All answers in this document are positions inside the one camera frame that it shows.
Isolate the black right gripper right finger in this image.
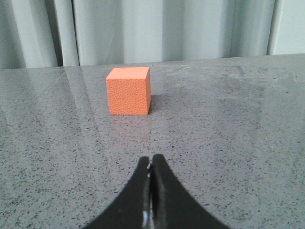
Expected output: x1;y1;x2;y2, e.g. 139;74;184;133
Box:
151;154;228;229

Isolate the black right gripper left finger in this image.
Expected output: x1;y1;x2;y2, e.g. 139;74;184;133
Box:
85;156;151;229

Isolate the orange foam cube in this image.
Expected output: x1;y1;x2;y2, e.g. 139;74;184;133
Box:
106;67;152;115

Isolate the white pleated curtain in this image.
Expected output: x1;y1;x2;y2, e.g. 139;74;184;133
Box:
0;0;305;69

